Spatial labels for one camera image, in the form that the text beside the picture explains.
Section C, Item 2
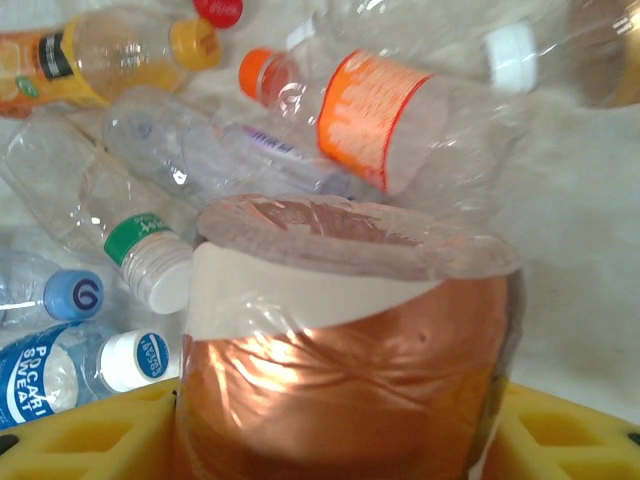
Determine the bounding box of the copper labelled plastic bottle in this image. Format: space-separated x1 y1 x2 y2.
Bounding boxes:
172 192 526 480

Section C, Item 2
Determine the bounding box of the large clear white cap bottle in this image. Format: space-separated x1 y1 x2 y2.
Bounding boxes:
482 0 640 109

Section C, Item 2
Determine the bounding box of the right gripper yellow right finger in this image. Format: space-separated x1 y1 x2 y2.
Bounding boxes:
487 382 640 480

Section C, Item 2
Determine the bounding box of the clear bottle blue cap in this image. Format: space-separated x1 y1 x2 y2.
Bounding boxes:
0 247 106 331

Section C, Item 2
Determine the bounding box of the blue Pocari Sweat bottle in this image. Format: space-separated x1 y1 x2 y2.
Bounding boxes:
0 319 182 431

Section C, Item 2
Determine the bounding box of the clear bottle green neck band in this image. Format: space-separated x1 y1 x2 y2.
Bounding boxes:
0 107 196 316

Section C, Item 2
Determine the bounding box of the clear bottle orange label cap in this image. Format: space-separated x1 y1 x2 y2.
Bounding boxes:
238 46 526 211

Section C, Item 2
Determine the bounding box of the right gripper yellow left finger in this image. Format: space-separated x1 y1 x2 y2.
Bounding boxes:
0 377 184 480

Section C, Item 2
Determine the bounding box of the clear bottle purple print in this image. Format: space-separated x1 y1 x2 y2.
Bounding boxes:
102 84 361 211

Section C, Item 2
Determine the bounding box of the red bottle cap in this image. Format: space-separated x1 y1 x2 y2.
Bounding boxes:
192 0 245 30

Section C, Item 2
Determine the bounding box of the orange juice bottle yellow cap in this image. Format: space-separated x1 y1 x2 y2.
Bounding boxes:
0 4 222 120

